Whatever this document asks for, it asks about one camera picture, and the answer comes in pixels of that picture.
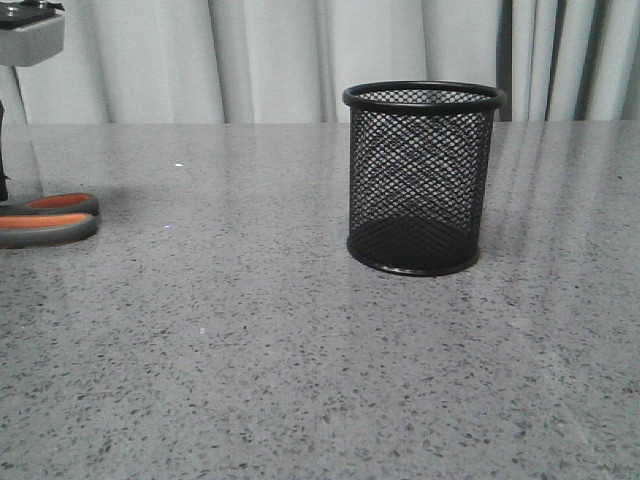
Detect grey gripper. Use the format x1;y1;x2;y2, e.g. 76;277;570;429
0;1;65;201

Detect grey orange handled scissors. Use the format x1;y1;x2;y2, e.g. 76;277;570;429
1;193;100;248

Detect grey pleated curtain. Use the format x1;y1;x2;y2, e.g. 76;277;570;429
1;1;639;124

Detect black mesh pen cup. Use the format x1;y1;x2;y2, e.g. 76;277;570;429
343;81;506;277

